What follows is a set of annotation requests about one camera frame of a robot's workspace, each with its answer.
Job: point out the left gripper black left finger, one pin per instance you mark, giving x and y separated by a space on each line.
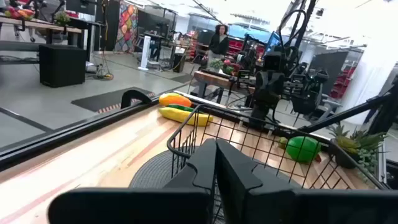
199 174

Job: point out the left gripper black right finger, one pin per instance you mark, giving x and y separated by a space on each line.
242 193

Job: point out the yellow toy banana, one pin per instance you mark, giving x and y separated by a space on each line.
180 115

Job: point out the green toy cucumber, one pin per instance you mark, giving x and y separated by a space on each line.
182 108

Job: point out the large green toy lime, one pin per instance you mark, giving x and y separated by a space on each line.
303 149

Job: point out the orange yellow toy mango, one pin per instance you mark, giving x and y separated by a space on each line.
175 100

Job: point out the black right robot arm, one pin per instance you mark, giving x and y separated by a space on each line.
267 93

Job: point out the wooden table with plants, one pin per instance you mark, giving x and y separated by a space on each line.
211 79

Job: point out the green potted plant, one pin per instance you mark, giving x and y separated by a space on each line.
216 64

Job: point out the black trash bin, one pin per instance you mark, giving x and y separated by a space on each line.
179 63

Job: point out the potted succulent plant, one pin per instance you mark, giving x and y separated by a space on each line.
348 149

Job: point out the black hazard striped floor mat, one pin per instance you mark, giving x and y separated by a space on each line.
99 101

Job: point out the person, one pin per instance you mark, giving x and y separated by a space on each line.
219 45

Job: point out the white tower fan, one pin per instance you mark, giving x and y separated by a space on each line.
145 53

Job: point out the red storage shelf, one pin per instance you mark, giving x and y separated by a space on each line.
342 82

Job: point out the blue lit monitor screen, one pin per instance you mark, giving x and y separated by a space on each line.
273 42

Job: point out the dark grey partition panel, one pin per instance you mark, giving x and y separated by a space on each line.
332 62

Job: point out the colourful patterned panel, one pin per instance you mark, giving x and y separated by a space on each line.
126 28

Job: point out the black cabinet box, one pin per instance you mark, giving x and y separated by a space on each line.
62 65

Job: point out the small potted plant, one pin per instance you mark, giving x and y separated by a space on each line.
62 18

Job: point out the wooden workbench table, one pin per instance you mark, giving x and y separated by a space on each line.
37 24

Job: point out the toy fruit pile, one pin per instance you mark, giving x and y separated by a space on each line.
18 13

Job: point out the black metal rig frame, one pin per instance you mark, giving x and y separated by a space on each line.
62 137

